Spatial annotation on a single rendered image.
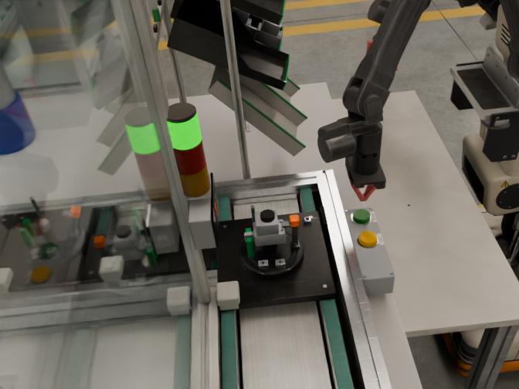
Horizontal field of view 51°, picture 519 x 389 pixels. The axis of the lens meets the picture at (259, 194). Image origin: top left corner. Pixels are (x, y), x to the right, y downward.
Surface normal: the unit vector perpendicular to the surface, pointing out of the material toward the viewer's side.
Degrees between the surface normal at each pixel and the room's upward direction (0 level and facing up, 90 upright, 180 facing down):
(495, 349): 90
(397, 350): 0
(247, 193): 90
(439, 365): 1
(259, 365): 0
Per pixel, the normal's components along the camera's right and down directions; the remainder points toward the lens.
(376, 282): 0.07, 0.67
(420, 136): -0.08, -0.73
